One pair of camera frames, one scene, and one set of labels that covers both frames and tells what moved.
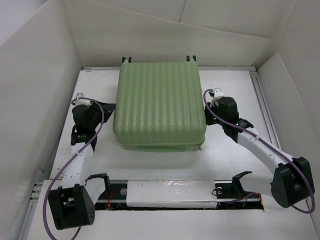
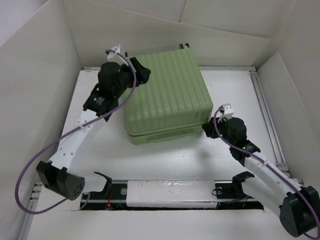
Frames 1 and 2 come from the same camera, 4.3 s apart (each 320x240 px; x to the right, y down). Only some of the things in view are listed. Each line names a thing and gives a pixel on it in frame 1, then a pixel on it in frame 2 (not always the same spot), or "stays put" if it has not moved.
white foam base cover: x=180 y=194 stays put
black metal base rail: x=113 y=195 stays put
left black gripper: x=109 y=108 → x=141 y=72
